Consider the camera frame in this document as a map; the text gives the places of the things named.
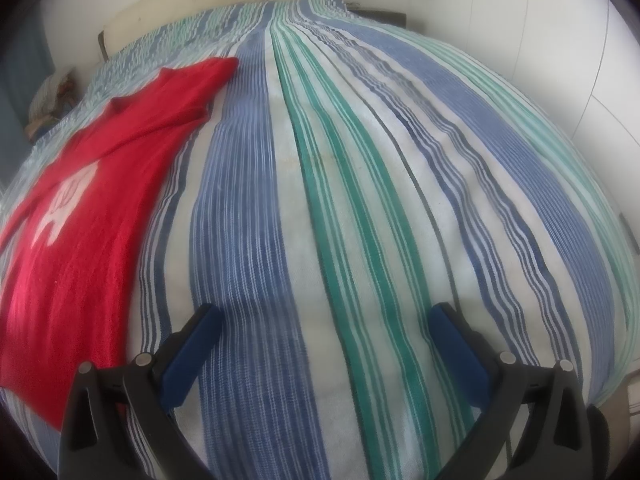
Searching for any red sweater with white rabbit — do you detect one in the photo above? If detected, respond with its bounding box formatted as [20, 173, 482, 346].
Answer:
[1, 58, 239, 428]

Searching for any pile of clothes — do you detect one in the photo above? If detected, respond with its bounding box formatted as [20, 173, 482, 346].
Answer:
[24, 66, 79, 144]

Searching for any striped bed sheet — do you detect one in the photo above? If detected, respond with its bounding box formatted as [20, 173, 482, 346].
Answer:
[1, 0, 639, 479]

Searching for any white wardrobe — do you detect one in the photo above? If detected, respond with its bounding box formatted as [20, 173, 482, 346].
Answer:
[409, 0, 639, 240]

